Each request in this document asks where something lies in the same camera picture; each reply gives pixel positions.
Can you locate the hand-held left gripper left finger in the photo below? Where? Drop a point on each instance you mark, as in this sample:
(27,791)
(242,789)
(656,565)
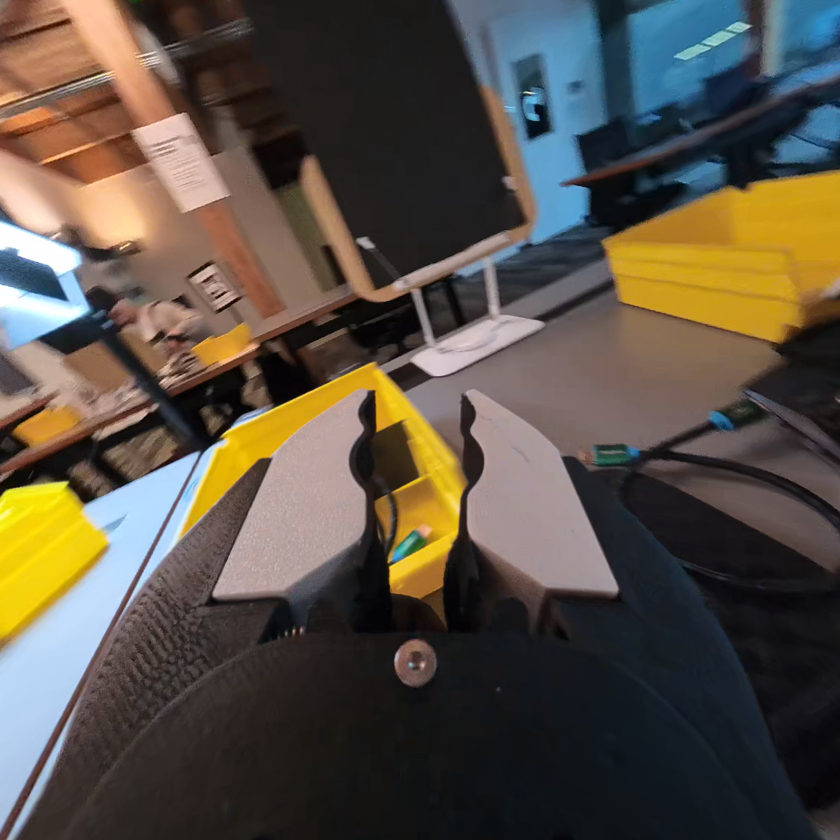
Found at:
(295,512)

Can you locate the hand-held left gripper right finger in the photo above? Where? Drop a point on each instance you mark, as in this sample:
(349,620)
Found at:
(538,518)

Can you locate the yellow divided plastic bin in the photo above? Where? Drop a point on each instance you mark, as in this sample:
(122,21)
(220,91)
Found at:
(302,420)

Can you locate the yellow plastic bins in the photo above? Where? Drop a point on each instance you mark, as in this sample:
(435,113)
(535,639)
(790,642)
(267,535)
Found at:
(709,295)

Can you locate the black hdmi switch box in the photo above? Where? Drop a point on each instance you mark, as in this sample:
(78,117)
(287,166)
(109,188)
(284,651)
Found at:
(797,410)

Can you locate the small yellow plastic bin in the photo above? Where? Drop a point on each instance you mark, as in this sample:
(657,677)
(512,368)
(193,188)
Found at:
(223,344)
(39,551)
(46,426)

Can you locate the black light stand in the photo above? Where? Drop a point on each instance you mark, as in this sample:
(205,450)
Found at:
(151,387)

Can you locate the black and white tag poster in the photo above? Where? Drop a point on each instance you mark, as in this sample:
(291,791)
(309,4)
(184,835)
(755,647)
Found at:
(215,287)

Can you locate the led light panel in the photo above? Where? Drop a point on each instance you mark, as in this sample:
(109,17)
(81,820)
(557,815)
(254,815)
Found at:
(33,262)

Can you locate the white paper notice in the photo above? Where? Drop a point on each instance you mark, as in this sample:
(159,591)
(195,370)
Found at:
(180,164)

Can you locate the long desk with black chairs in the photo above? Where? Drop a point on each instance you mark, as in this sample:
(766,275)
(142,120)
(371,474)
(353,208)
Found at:
(656,154)

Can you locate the black board with wooden frame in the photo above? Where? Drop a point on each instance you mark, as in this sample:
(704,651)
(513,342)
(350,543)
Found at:
(394,131)

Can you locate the phone icon wall sign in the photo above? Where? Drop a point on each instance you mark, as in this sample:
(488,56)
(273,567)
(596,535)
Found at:
(533,98)

